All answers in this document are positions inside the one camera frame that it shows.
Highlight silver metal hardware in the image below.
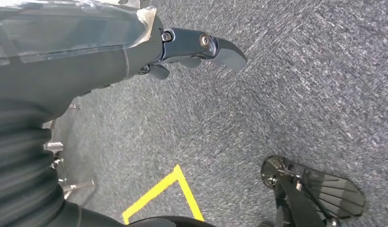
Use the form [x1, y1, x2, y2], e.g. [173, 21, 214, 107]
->
[42, 103, 96, 201]

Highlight yellow floor tape marking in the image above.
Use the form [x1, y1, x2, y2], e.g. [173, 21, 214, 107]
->
[122, 164, 206, 226]

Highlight black robot left shin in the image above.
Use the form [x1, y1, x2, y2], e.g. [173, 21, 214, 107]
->
[259, 174, 340, 227]

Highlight black ribbed robot left foot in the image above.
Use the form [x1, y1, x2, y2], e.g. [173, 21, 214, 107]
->
[260, 155, 367, 220]

